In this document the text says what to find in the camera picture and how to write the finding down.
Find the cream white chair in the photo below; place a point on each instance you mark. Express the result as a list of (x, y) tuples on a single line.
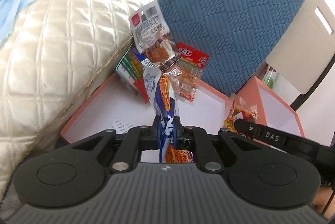
[(304, 56)]

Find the blue textured chair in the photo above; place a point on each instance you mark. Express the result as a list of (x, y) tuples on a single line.
[(237, 35)]

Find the person's right hand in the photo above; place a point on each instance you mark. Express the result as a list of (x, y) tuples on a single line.
[(321, 199)]

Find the blue snack packet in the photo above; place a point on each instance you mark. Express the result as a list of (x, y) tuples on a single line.
[(162, 98)]

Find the white shrimp snack packet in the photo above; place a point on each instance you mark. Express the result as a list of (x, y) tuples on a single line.
[(152, 36)]

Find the pink shoebox base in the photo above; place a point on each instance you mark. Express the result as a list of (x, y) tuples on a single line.
[(272, 111)]

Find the clear dried meat packet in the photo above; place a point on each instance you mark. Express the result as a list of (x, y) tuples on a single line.
[(236, 108)]

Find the green orange snack packet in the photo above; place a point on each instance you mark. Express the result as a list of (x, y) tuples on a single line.
[(130, 69)]

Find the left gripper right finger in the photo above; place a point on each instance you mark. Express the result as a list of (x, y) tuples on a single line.
[(177, 132)]

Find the red clear snack packet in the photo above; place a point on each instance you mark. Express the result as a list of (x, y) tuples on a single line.
[(185, 74)]

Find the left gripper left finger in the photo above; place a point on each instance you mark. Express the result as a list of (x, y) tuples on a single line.
[(156, 133)]

